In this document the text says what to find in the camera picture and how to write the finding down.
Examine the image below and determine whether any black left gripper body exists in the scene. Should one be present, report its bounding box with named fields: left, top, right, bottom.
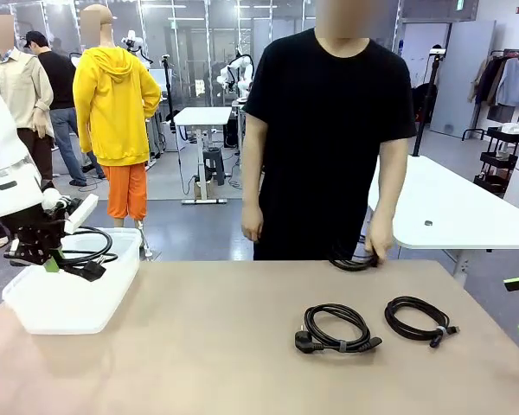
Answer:
left=15, top=207, right=68, bottom=247

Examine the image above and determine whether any black power cable angled plug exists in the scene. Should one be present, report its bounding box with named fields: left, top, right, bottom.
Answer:
left=54, top=226, right=119, bottom=283

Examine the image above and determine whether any black power cable round plug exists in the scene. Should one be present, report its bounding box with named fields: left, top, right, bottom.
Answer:
left=293, top=303, right=384, bottom=354

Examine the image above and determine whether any person's right forearm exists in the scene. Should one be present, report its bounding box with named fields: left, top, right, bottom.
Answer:
left=240, top=159, right=265, bottom=209

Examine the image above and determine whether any person's left forearm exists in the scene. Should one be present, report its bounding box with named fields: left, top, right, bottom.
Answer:
left=369, top=172, right=406, bottom=216

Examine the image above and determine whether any person's left hand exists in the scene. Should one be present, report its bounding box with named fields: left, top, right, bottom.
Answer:
left=365, top=211, right=395, bottom=263

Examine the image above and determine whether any person's right hand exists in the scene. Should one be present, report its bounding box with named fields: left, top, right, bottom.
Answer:
left=240, top=203, right=265, bottom=241

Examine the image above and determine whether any clear plastic storage container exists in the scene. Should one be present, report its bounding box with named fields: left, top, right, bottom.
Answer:
left=1, top=227, right=142, bottom=336

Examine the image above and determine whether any white table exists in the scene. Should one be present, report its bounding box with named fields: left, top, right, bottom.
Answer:
left=366, top=154, right=519, bottom=278

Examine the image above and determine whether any black utility cart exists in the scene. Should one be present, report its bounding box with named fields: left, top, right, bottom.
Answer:
left=473, top=124, right=519, bottom=195

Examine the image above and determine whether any mannequin in yellow hoodie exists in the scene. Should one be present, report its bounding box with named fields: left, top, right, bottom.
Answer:
left=72, top=3, right=162, bottom=260

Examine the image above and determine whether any black stool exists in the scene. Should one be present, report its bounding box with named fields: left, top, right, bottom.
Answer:
left=202, top=146, right=227, bottom=187

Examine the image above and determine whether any black tripod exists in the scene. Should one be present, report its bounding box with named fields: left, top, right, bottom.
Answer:
left=161, top=54, right=179, bottom=131

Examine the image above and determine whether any white standing desk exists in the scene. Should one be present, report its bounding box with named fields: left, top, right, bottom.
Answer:
left=172, top=106, right=234, bottom=205

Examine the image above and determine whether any grey-blue hanging shirt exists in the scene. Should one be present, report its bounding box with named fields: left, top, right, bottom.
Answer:
left=495, top=56, right=519, bottom=108

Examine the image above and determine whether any dark hanging jacket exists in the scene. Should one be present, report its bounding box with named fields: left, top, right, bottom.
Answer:
left=475, top=58, right=505, bottom=108

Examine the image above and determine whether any beige hanging coat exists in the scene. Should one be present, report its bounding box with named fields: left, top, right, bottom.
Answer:
left=467, top=58, right=490, bottom=105

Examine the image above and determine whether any grey partition panel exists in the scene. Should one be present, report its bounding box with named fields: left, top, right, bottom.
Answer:
left=429, top=20, right=497, bottom=135

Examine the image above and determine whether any black clothes rack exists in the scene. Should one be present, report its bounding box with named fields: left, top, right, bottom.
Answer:
left=461, top=48, right=519, bottom=142

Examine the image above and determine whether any person in black T-shirt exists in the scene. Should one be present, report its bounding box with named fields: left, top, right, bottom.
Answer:
left=240, top=0, right=418, bottom=262

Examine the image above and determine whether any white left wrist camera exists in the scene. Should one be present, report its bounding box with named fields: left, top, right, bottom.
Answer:
left=63, top=193, right=99, bottom=235

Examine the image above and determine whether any black camera pole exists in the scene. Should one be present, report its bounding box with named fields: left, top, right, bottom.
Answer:
left=411, top=48, right=446, bottom=157

